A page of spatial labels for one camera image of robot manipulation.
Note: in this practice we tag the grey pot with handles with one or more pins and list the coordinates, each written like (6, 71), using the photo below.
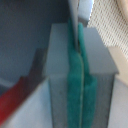
(25, 27)

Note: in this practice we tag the gripper left finger with green pad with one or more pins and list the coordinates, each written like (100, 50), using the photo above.
(64, 69)

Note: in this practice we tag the red toy tomato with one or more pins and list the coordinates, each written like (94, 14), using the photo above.
(11, 100)

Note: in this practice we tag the gripper right finger with green pad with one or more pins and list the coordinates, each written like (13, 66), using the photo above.
(99, 71)

